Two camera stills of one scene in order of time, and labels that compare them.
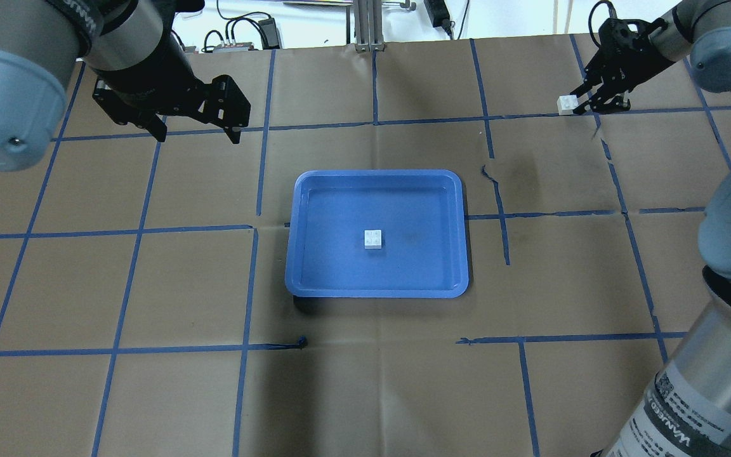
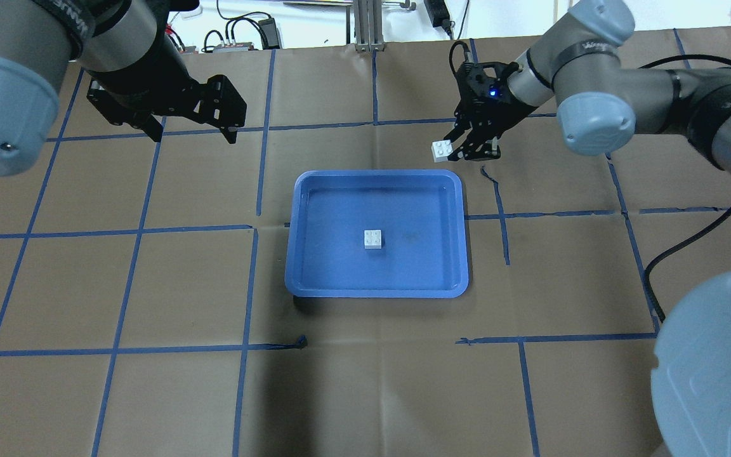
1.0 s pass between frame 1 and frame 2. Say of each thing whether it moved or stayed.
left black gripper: stayed
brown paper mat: stayed
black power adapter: stayed
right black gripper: moved
